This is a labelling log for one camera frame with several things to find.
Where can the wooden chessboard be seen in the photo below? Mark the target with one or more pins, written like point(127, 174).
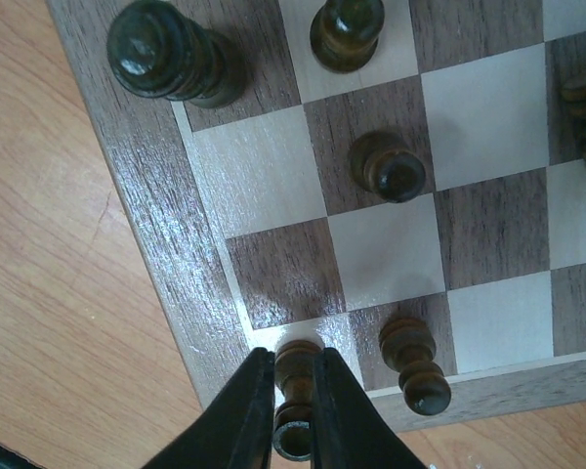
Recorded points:
point(254, 233)

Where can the dark rook piece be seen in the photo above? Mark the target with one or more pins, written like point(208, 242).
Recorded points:
point(156, 52)
point(294, 378)

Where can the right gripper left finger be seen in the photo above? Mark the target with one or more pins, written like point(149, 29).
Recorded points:
point(235, 430)

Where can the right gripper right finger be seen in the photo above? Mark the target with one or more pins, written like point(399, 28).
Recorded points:
point(347, 430)

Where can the dark lying pawn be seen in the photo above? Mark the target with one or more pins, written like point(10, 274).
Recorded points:
point(408, 347)

